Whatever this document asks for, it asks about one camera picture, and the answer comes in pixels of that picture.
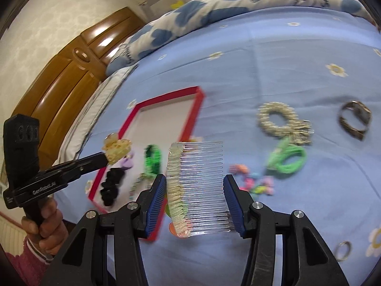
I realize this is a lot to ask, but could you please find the green bow hair tie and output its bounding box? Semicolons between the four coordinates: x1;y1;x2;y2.
265;138;307;174

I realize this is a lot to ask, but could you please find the purple bow hair tie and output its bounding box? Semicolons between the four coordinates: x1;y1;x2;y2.
119;151;136;171

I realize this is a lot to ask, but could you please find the yellow hair claw clip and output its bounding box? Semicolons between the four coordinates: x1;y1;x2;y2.
102;133;132;165

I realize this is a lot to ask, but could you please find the blue heart patterned duvet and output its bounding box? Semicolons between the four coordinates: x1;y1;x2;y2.
106;0;373;75

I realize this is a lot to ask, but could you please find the left hand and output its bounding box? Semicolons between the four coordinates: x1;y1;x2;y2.
21;198;68;256

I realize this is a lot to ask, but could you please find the red shallow box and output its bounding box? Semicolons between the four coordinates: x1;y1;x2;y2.
87;85;206;242

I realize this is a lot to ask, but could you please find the wooden headboard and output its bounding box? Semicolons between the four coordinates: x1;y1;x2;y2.
13;7;145;170

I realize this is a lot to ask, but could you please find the blue flowered bed sheet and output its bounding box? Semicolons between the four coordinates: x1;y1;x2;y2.
53;5;381;286

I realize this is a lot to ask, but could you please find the black velvet scrunchie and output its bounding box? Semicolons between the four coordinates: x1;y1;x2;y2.
100;168;125;207

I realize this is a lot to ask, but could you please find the clear hair comb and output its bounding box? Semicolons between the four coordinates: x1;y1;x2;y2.
166;141;232;238

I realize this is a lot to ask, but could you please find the colourful bead bracelet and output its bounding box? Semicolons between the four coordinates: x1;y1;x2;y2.
228;163;275;200

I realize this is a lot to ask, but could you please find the pearl scrunchie bracelet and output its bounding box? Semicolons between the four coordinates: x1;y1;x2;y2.
257;101;313;146

